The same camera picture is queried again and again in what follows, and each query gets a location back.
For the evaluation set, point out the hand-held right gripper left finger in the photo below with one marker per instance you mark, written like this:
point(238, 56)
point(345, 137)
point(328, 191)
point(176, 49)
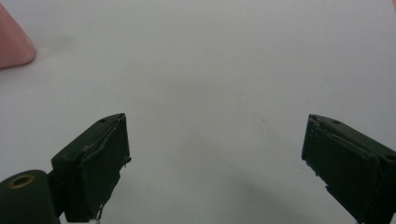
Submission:
point(93, 168)

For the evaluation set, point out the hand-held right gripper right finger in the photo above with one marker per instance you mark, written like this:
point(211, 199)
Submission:
point(351, 168)

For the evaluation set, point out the pink plastic object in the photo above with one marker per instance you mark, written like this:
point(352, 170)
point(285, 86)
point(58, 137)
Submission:
point(14, 43)

